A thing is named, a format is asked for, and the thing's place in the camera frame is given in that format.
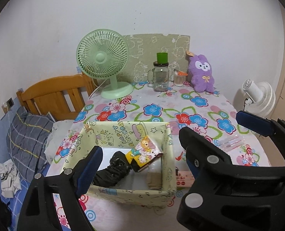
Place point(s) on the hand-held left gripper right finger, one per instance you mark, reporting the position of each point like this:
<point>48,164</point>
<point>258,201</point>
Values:
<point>191,163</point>

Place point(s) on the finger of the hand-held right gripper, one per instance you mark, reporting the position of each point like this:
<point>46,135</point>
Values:
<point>253,122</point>

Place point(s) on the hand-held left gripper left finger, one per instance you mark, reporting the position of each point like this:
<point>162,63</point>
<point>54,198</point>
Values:
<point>89,170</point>

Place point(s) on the pink tissue packet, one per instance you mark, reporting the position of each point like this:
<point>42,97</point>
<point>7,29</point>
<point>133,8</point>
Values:
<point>184,179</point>

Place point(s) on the clear plastic package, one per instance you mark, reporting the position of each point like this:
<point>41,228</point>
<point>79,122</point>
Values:
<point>228,144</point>

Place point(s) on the yellow cartoon fabric storage box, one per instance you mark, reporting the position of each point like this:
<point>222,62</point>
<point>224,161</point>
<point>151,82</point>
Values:
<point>123,131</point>

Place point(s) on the black plastic bag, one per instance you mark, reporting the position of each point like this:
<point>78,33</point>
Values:
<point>111,173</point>

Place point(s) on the white floor fan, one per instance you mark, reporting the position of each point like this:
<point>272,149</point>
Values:
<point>265,98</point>

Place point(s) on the cartoon snack carton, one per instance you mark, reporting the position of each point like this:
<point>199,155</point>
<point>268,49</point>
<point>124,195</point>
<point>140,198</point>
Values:
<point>144,149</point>

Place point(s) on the white bed cover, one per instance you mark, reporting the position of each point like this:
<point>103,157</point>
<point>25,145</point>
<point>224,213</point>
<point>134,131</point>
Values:
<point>58,130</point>

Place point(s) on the floral tablecloth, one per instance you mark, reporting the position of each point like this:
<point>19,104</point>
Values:
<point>156,110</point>

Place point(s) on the blue checked bedsheet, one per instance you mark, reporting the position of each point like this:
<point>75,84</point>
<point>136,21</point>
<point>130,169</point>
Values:
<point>24,185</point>

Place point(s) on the purple plush rabbit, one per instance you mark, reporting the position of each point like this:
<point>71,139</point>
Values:
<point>202,77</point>

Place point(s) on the grey plaid pillow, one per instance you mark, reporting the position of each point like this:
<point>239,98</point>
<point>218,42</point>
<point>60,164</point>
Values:
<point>27,139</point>

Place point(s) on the white crumpled cloth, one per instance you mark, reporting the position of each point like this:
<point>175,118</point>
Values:
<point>9,180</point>

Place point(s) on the clear cotton swab jar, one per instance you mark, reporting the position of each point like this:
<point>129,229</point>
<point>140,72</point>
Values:
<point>179,80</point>

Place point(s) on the wooden bed headboard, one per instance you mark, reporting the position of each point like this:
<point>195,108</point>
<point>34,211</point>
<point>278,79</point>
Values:
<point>48,96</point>

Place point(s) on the glass jar mug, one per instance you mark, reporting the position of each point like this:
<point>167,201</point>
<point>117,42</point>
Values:
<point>161,77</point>

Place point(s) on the green plastic cup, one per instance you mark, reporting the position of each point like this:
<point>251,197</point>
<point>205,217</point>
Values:
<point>162,57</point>

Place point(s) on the green desk fan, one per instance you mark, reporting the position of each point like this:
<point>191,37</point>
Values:
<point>101,57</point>

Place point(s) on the wall socket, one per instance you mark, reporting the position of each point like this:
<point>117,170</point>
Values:
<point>10,102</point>

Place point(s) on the green cartoon wall board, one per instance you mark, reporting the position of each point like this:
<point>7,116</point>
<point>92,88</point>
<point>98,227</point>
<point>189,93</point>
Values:
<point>144,45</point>

